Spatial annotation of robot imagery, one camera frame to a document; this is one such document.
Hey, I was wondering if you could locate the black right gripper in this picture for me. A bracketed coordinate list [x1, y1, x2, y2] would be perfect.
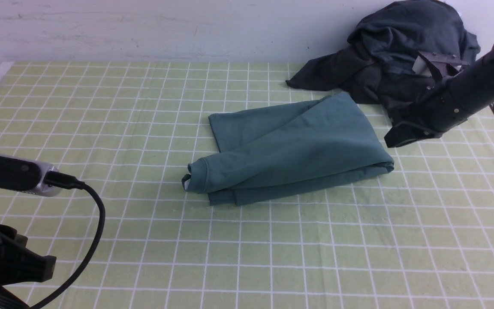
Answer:
[384, 92, 472, 148]

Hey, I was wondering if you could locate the green long-sleeve shirt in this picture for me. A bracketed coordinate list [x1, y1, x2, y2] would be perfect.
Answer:
[182, 92, 395, 206]

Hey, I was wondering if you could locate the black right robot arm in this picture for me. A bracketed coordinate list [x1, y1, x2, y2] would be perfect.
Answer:
[384, 45, 494, 148]

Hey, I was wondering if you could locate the dark teal crumpled garment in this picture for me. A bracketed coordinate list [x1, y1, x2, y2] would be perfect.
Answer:
[347, 0, 481, 82]

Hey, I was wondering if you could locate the dark grey crumpled garment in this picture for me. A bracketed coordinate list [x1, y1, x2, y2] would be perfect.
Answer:
[286, 42, 459, 126]

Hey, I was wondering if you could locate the green checkered tablecloth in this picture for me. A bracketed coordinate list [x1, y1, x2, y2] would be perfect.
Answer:
[0, 62, 494, 309]

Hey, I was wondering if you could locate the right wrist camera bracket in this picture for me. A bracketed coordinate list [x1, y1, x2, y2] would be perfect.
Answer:
[412, 51, 469, 83]

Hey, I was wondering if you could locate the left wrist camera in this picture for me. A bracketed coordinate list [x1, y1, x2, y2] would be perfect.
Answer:
[0, 154, 62, 197]

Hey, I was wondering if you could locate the black camera cable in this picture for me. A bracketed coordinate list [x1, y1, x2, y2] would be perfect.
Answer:
[43, 171, 106, 309]

